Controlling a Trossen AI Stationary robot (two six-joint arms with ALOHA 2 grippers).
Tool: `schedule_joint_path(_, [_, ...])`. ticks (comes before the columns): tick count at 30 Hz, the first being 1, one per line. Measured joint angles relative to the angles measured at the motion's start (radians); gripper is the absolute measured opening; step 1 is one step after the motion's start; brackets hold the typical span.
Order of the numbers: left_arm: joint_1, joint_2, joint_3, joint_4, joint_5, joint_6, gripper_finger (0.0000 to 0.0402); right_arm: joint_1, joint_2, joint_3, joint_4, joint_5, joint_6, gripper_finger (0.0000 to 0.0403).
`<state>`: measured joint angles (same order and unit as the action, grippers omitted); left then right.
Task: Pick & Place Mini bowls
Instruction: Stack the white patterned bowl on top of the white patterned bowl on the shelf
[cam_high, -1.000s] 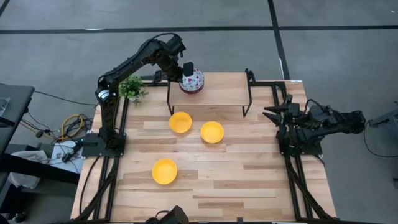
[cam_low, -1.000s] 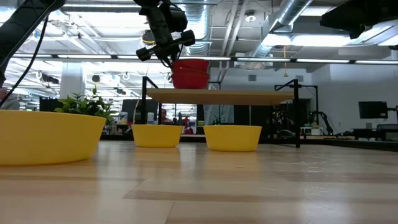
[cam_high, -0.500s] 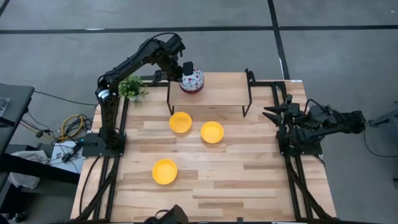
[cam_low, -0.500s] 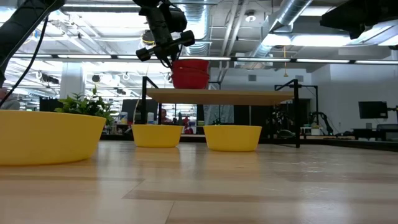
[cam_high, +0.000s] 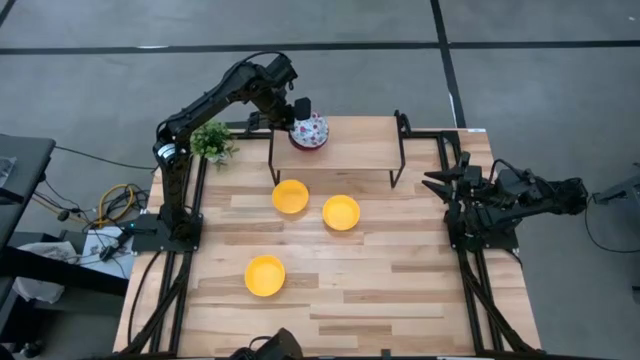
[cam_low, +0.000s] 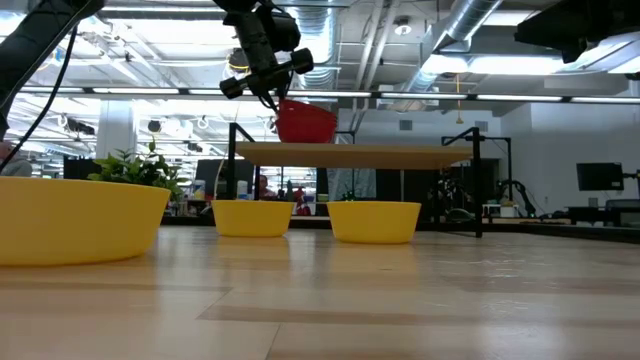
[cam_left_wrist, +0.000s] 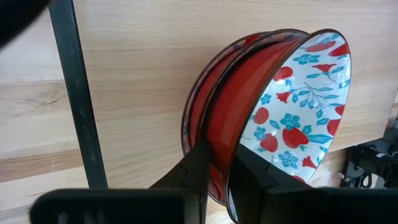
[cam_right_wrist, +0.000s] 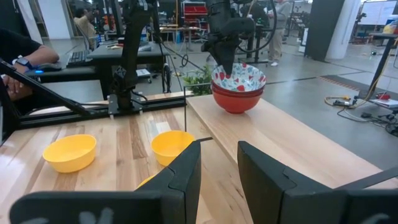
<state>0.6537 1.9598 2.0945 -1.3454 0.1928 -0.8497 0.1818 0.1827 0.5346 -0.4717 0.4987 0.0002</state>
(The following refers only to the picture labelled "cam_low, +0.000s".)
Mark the red floral mini bowl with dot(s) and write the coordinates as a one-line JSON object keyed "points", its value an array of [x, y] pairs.
{"points": [[306, 134], [307, 120], [305, 107]]}

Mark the background black robot arm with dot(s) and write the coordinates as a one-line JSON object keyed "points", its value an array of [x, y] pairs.
{"points": [[520, 192]]}

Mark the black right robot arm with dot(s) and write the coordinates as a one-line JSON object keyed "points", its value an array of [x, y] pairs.
{"points": [[575, 25]]}

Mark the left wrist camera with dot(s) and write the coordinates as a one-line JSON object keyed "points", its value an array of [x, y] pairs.
{"points": [[286, 30]]}

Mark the yellow plastic bowl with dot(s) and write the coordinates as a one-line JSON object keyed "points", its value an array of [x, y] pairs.
{"points": [[75, 220], [374, 222]]}

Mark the yellow plate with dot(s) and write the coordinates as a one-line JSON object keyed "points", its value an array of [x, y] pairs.
{"points": [[252, 219]]}

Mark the person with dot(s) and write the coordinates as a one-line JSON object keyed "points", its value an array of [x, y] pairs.
{"points": [[263, 187], [15, 165]]}

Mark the green potted plant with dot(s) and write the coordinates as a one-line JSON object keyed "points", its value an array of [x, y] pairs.
{"points": [[140, 172]]}

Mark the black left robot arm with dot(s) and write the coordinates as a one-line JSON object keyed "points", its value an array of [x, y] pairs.
{"points": [[30, 40]]}

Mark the wooden shelf black legs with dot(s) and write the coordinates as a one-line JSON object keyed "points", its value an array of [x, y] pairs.
{"points": [[350, 155]]}

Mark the black computer monitor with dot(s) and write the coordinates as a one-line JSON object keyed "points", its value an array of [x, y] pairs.
{"points": [[210, 175], [600, 176]]}

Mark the silver ventilation duct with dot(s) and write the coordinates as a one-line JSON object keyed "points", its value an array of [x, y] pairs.
{"points": [[465, 20], [317, 30]]}

